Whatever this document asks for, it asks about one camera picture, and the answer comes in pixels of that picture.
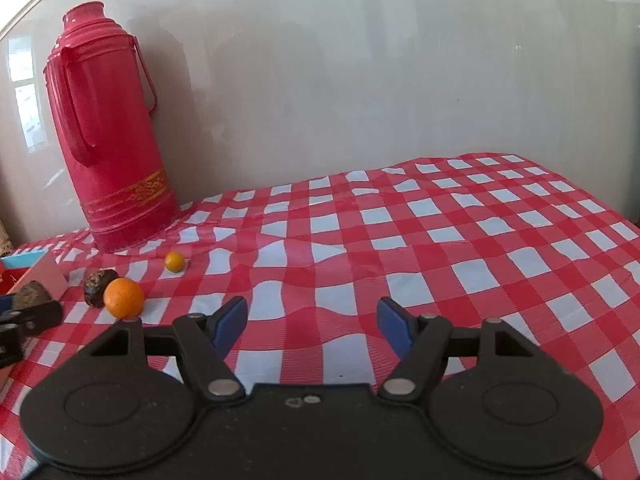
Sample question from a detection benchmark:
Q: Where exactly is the red checkered tablecloth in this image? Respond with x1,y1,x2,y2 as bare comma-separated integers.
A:
0,152,640,480

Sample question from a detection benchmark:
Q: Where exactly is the red thermos flask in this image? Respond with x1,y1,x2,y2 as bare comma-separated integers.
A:
42,2,180,254

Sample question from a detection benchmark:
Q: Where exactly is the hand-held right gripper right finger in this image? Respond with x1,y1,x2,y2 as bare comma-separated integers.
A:
377,296,541,402

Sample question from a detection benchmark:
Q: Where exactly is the dark wrinkled passion fruit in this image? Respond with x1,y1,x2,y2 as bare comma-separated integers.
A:
82,269,120,307

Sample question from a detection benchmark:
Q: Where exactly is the large orange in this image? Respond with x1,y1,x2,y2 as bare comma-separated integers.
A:
103,278,146,320

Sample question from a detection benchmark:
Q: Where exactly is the colourful cardboard box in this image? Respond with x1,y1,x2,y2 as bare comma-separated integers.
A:
0,251,69,392

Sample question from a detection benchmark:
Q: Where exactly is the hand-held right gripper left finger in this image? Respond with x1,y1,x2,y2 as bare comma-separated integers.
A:
90,296,249,402

